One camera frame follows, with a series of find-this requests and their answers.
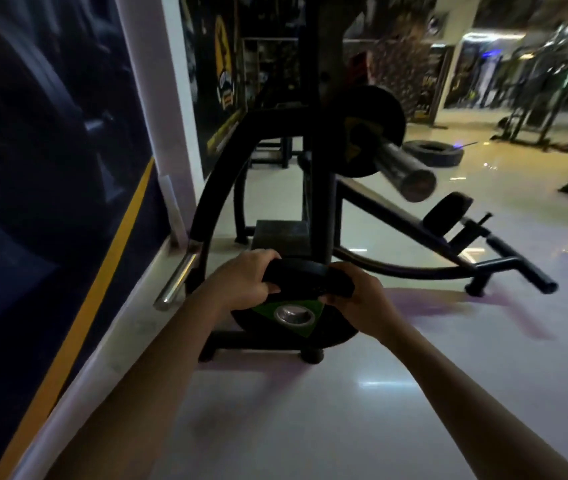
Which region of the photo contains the chrome storage peg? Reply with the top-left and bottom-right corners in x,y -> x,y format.
153,252 -> 201,312

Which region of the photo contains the black weight plate green label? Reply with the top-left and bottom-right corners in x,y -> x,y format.
229,258 -> 361,353

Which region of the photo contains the person's left hand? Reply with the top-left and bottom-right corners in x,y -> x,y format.
210,249 -> 283,316

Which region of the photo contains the large dark wall banner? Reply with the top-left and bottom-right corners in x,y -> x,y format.
0,0 -> 167,480

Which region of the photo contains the chrome weight sleeve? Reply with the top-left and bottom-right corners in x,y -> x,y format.
374,140 -> 438,204

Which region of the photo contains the person's right forearm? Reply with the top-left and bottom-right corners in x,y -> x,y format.
382,321 -> 568,480

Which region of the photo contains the black and yellow wall poster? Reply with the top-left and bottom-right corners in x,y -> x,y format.
178,0 -> 247,181

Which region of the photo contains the black gym rack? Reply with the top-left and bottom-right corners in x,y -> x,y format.
491,22 -> 568,153

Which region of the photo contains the person's right hand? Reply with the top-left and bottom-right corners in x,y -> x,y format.
319,262 -> 406,344

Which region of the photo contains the black roller pad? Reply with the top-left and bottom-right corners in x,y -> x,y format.
423,192 -> 475,238

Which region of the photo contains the black gym machine frame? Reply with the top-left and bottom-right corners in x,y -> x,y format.
184,0 -> 560,365

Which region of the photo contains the black rubber tire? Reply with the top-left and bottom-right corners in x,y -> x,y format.
402,140 -> 465,169

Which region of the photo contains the black weight plate yellow label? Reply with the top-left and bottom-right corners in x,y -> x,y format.
330,85 -> 408,179

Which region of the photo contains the person's left forearm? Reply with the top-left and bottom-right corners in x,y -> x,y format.
46,287 -> 235,480

